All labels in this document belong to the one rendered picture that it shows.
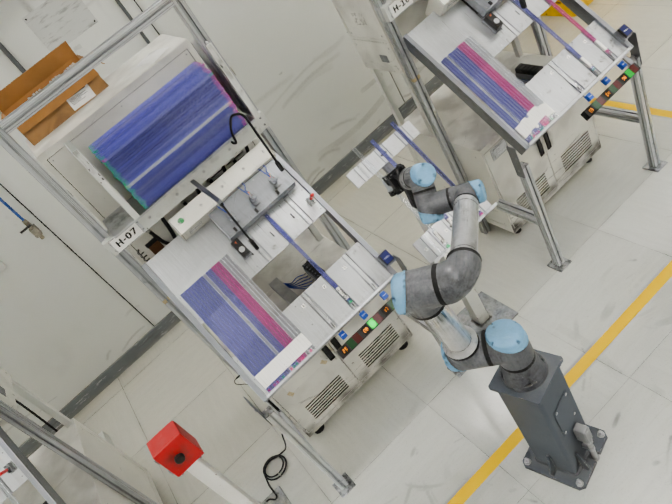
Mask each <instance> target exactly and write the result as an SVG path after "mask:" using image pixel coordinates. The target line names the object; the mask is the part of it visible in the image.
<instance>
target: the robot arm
mask: <svg viewBox="0 0 672 504"><path fill-rule="evenodd" d="M395 166H396V168H394V169H393V170H392V171H391V172H390V173H387V174H386V175H385V176H384V177H382V179H383V180H384V181H382V183H383V184H384V186H385V187H386V189H387V192H388V193H389V195H390V196H391V197H393V196H396V195H399V194H401V193H402V192H403V191H404V192H405V194H406V196H407V198H408V200H409V202H410V204H411V206H412V207H414V208H416V209H417V210H418V214H419V217H420V219H421V222H422V223H423V224H431V223H435V222H438V221H441V220H443V219H444V213H447V212H451V211H453V221H452V235H451V250H450V251H449V253H448V254H447V256H446V260H445V261H442V262H439V263H435V264H431V265H427V266H423V267H419V268H415V269H411V270H407V271H405V270H403V271H402V272H399V273H396V274H394V275H393V277H392V279H391V297H392V302H393V305H394V308H395V310H396V312H397V313H398V314H399V315H403V314H404V315H406V314H408V313H410V314H411V316H412V317H414V318H415V319H417V320H420V321H424V322H425V323H426V325H427V326H428V327H429V328H430V329H431V330H432V331H433V333H434V334H435V335H436V336H437V337H438V338H439V339H440V341H441V355H442V358H443V360H444V361H445V362H444V363H445V365H446V366H447V367H448V368H449V369H450V370H451V371H454V372H458V371H460V372H463V371H467V370H471V369H477V368H484V367H490V366H496V365H500V375H501V378H502V380H503V382H504V384H505V385H506V386H507V387H508V388H509V389H511V390H513V391H516V392H529V391H533V390H535V389H537V388H538V387H540V386H541V385H542V384H543V383H544V381H545V380H546V378H547V375H548V366H547V363H546V361H545V359H544V358H543V357H542V355H541V354H539V353H538V352H536V351H535V350H534V349H533V347H532V345H531V343H530V341H529V338H528V335H527V333H526V331H525V330H524V329H523V327H522V326H521V325H520V324H519V323H517V322H516V321H514V320H511V319H499V320H496V321H494V322H492V324H491V325H489V326H488V327H487V329H486V330H481V331H474V330H473V329H472V328H471V327H469V326H466V325H464V324H463V323H462V322H461V321H460V319H459V318H458V317H457V315H456V314H455V313H454V311H453V310H452V309H451V308H450V306H449V305H450V304H454V303H456V302H458V301H460V300H462V299H463V298H464V297H465V296H466V295H467V294H468V293H469V292H470V291H471V290H472V289H473V287H474V286H475V284H476V282H477V280H478V278H479V275H480V273H481V267H482V258H481V255H480V253H479V252H478V218H479V204H481V203H483V202H485V201H486V200H487V194H486V190H485V187H484V184H483V182H482V181H481V180H480V179H477V180H473V181H467V182H465V183H462V184H459V185H455V186H452V187H448V188H445V189H442V190H438V191H437V190H436V187H435V184H434V181H435V179H436V170H435V168H434V167H433V166H432V165H431V164H429V163H417V164H415V165H413V166H410V167H407V168H406V167H405V166H404V165H403V164H401V163H400V164H397V165H395ZM384 178H385V179H386V180H385V179H384Z"/></svg>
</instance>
